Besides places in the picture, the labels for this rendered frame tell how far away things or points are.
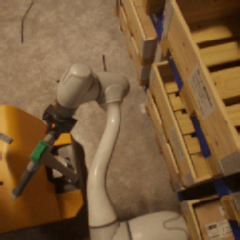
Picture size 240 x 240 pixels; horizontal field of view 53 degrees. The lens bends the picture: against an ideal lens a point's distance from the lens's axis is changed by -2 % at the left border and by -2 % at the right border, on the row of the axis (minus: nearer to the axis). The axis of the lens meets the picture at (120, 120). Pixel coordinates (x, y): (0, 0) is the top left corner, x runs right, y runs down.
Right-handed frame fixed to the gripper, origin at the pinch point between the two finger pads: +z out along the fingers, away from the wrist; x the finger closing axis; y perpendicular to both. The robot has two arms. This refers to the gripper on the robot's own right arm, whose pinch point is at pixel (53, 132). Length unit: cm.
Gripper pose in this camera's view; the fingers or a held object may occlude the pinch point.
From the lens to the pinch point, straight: 109.1
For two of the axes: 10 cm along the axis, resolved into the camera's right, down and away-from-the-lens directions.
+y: -3.1, 6.1, -7.3
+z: -4.3, 5.9, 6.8
